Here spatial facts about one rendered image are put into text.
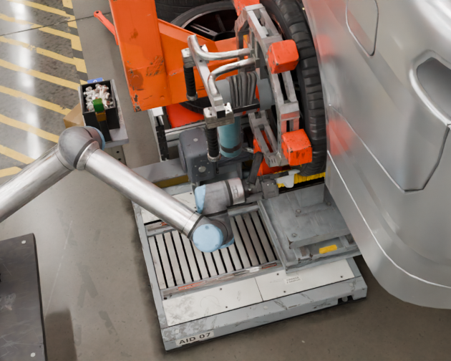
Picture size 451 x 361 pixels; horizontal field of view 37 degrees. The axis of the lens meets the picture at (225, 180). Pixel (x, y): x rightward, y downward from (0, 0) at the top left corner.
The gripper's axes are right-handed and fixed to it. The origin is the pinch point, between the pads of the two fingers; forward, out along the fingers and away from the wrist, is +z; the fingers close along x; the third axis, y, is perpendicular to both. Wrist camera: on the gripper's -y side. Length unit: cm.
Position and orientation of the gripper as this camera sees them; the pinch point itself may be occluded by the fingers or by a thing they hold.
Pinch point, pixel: (296, 170)
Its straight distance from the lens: 237.4
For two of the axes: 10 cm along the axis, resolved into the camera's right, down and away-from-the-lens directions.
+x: 1.3, -0.1, -9.9
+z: 9.6, -2.3, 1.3
